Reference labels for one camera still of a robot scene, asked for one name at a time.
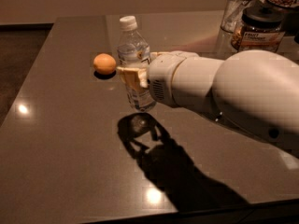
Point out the clear glass cup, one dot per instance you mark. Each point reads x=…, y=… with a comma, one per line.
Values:
x=233, y=12

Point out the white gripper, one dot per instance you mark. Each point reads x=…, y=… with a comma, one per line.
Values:
x=163, y=75

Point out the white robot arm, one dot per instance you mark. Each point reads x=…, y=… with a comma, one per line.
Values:
x=255, y=92

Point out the glass jar with black lid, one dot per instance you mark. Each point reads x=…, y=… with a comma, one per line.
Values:
x=259, y=28

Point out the orange fruit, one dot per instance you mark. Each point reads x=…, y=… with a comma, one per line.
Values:
x=104, y=64

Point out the clear plastic tea bottle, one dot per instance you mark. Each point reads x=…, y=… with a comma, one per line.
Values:
x=134, y=51

